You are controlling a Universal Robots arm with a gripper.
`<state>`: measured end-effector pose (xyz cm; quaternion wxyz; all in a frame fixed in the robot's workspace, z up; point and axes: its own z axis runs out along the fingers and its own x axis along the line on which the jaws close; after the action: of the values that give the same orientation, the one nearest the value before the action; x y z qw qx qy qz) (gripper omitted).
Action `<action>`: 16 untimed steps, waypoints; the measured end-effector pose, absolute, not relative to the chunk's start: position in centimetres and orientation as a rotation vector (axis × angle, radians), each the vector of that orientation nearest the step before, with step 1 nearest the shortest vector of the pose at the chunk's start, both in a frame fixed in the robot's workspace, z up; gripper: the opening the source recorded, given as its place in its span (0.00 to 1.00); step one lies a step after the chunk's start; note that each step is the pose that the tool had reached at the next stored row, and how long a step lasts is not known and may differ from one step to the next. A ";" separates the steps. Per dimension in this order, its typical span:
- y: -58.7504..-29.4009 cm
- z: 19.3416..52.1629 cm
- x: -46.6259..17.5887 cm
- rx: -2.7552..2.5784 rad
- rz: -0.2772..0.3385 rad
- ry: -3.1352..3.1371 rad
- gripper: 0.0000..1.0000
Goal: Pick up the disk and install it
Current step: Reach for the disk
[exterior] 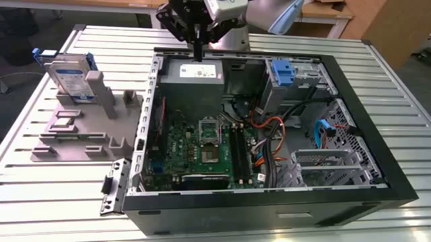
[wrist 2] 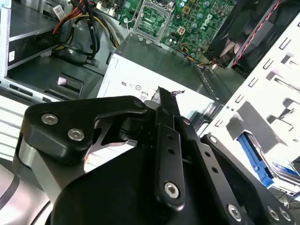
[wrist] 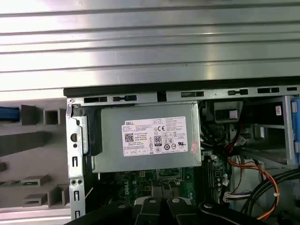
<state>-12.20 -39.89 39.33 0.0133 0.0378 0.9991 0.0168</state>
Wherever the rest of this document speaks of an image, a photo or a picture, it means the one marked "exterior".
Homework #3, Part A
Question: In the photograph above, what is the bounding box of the blue disk data wire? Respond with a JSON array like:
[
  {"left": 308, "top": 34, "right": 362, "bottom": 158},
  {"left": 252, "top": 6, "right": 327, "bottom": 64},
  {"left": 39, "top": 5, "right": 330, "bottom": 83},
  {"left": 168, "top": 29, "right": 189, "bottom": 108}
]
[{"left": 315, "top": 119, "right": 338, "bottom": 152}]

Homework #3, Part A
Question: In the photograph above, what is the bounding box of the blue plastic drive latch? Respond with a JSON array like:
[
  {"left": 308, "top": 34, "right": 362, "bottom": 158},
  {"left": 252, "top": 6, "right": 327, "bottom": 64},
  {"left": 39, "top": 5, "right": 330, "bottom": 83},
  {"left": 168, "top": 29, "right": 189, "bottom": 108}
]
[{"left": 271, "top": 59, "right": 296, "bottom": 86}]

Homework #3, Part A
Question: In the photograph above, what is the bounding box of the metal socket cover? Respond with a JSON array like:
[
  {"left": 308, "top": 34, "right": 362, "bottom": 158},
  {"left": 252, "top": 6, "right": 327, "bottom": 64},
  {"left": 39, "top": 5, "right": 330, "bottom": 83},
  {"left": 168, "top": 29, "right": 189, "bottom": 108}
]
[{"left": 197, "top": 116, "right": 223, "bottom": 147}]

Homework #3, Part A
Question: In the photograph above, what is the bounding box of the wooden desk white frame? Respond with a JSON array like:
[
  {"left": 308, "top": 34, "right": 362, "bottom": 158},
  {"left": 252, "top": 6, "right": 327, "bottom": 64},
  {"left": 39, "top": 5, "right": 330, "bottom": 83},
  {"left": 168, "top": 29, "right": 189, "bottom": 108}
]
[{"left": 20, "top": 0, "right": 356, "bottom": 39}]

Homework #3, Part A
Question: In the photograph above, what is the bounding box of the grey card retainer bracket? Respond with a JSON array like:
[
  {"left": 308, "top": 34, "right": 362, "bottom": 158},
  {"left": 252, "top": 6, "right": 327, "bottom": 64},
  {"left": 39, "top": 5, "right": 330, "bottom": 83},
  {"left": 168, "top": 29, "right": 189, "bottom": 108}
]
[{"left": 100, "top": 157, "right": 132, "bottom": 217}]

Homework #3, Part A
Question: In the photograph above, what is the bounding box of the grey parts rack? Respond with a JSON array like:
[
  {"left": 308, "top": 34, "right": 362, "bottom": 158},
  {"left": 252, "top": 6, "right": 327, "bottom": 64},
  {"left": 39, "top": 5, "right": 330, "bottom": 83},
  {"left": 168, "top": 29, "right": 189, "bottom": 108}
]
[{"left": 29, "top": 70, "right": 145, "bottom": 162}]

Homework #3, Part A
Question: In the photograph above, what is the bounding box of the black open PC case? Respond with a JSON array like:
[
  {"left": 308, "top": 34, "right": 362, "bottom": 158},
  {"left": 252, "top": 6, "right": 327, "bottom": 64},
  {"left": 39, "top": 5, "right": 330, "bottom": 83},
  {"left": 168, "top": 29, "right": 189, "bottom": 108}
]
[{"left": 121, "top": 46, "right": 420, "bottom": 236}]

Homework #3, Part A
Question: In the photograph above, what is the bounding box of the black cable bundle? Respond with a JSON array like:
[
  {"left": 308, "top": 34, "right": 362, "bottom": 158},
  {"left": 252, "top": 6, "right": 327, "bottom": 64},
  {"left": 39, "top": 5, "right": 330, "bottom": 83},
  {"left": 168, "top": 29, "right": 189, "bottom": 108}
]
[{"left": 261, "top": 136, "right": 282, "bottom": 189}]

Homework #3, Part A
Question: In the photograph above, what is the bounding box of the black graphics card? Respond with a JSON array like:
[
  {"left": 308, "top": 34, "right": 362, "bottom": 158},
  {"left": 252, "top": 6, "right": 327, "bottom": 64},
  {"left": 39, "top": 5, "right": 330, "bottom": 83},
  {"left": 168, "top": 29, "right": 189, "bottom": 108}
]
[{"left": 171, "top": 172, "right": 232, "bottom": 191}]

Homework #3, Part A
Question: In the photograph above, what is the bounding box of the thin red wire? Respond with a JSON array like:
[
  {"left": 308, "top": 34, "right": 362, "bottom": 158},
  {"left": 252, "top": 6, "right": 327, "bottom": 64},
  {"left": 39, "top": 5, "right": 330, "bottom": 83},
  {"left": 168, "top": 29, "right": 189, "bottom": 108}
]
[{"left": 152, "top": 97, "right": 167, "bottom": 150}]

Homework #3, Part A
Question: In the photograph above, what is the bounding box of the green motherboard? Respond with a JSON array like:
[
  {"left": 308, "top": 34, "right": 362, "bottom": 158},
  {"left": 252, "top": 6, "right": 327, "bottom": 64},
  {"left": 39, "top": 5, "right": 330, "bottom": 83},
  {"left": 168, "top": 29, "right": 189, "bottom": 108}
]
[{"left": 144, "top": 118, "right": 267, "bottom": 192}]

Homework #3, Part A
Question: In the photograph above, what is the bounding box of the metal disk bay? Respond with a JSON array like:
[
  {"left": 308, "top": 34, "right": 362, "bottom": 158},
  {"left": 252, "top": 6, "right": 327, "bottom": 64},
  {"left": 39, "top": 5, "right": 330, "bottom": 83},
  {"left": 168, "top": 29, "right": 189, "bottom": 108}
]
[{"left": 286, "top": 148, "right": 383, "bottom": 189}]

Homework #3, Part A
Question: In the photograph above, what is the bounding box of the white floor cable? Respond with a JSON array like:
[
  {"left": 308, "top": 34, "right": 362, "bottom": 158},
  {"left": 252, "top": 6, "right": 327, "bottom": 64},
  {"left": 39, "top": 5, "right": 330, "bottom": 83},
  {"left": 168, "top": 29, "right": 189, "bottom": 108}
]
[{"left": 0, "top": 72, "right": 44, "bottom": 81}]

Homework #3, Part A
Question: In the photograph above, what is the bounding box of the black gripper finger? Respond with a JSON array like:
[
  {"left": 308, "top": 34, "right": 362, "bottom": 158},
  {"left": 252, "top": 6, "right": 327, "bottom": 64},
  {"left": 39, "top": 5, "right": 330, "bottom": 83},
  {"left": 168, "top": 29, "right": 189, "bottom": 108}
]
[
  {"left": 155, "top": 4, "right": 200, "bottom": 63},
  {"left": 199, "top": 19, "right": 244, "bottom": 63}
]

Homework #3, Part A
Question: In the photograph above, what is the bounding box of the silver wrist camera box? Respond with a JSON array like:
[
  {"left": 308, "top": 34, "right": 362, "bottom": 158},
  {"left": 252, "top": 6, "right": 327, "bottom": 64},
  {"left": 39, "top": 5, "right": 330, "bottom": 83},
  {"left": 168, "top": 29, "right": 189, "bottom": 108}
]
[{"left": 203, "top": 0, "right": 248, "bottom": 23}]

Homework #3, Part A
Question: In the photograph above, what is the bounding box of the office chair base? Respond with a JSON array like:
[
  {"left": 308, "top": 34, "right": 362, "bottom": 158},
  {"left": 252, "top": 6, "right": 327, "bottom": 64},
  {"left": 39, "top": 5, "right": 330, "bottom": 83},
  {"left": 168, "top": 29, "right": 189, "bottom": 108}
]
[{"left": 412, "top": 35, "right": 431, "bottom": 61}]

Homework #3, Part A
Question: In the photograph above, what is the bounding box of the black RAM slot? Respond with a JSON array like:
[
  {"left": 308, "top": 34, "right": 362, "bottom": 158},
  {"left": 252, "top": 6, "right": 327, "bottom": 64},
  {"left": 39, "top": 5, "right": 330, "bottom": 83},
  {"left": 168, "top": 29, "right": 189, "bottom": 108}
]
[
  {"left": 229, "top": 123, "right": 245, "bottom": 185},
  {"left": 239, "top": 123, "right": 255, "bottom": 185}
]

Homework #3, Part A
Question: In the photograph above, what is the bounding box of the grey optical drive bay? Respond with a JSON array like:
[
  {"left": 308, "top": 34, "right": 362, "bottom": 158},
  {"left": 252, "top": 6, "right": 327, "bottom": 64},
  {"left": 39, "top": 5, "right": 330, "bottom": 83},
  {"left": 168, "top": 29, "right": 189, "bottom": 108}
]
[{"left": 260, "top": 58, "right": 339, "bottom": 118}]

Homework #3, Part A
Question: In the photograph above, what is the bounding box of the green RAM stick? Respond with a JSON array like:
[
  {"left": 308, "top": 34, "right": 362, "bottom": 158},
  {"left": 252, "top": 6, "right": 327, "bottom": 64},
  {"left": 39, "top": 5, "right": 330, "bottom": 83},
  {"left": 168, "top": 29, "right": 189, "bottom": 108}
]
[{"left": 55, "top": 133, "right": 91, "bottom": 141}]

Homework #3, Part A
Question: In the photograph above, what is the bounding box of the orange flat data wire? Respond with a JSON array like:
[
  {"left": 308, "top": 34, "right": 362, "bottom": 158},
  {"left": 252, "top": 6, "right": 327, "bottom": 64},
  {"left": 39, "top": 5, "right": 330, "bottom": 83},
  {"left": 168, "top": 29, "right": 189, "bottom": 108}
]
[{"left": 255, "top": 155, "right": 287, "bottom": 167}]

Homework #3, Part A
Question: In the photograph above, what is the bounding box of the wooden cabinet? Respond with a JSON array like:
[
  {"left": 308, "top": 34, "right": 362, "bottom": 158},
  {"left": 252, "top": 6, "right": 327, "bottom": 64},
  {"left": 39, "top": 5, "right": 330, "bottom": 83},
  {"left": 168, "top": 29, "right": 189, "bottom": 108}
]
[{"left": 343, "top": 0, "right": 431, "bottom": 73}]

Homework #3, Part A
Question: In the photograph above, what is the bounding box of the orange wire bundle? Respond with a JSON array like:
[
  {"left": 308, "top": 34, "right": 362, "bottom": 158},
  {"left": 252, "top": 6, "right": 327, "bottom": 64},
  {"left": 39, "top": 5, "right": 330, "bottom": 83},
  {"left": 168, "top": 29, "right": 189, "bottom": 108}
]
[{"left": 251, "top": 116, "right": 287, "bottom": 157}]

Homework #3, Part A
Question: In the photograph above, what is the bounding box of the black curved cable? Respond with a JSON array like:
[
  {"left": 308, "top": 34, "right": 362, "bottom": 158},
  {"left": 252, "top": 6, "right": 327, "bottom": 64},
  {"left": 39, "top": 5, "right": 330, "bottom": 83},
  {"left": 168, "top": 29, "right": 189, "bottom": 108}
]
[{"left": 280, "top": 98, "right": 334, "bottom": 124}]

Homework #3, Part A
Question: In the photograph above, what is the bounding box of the multicoloured disk power wire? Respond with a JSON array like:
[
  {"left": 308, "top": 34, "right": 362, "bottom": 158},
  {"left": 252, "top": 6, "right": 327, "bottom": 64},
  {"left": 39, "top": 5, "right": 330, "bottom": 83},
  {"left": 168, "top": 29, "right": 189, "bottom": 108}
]
[{"left": 335, "top": 123, "right": 358, "bottom": 136}]

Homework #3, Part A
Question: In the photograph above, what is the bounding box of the grey power supply unit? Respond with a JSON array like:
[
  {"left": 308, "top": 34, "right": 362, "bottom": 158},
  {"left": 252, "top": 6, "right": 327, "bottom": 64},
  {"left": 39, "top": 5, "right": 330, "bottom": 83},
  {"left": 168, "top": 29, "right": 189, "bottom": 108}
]
[{"left": 157, "top": 59, "right": 225, "bottom": 119}]

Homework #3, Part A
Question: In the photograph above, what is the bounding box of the hard disk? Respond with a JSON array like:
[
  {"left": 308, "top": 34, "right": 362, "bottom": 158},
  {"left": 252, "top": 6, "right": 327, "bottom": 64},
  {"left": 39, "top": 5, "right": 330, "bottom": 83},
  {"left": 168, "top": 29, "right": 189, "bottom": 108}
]
[{"left": 32, "top": 49, "right": 99, "bottom": 103}]

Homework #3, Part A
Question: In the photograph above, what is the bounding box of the CPU socket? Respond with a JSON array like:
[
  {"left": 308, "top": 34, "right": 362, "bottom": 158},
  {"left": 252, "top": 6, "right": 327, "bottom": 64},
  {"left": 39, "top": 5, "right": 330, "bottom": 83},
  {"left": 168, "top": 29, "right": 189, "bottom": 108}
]
[{"left": 200, "top": 145, "right": 221, "bottom": 164}]

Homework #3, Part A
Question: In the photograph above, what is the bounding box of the black chair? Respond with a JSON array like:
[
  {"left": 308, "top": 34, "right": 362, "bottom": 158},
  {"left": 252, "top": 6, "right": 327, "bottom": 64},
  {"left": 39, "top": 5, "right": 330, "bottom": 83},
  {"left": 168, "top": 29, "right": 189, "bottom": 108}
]
[{"left": 0, "top": 6, "right": 40, "bottom": 67}]

